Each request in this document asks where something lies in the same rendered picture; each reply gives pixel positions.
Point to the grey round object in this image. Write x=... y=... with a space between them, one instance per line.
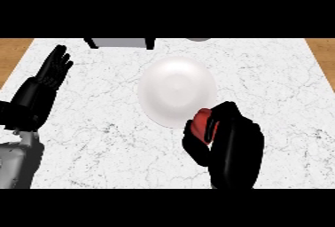
x=198 y=39

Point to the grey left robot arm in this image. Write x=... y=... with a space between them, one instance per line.
x=17 y=161

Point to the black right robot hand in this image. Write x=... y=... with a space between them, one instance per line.
x=238 y=147

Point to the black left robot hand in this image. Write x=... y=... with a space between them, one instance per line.
x=39 y=88

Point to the red bell pepper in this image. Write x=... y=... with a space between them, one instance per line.
x=201 y=124

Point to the grey appliance with black legs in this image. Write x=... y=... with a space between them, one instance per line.
x=120 y=43

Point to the white plate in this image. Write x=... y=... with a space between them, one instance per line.
x=176 y=91

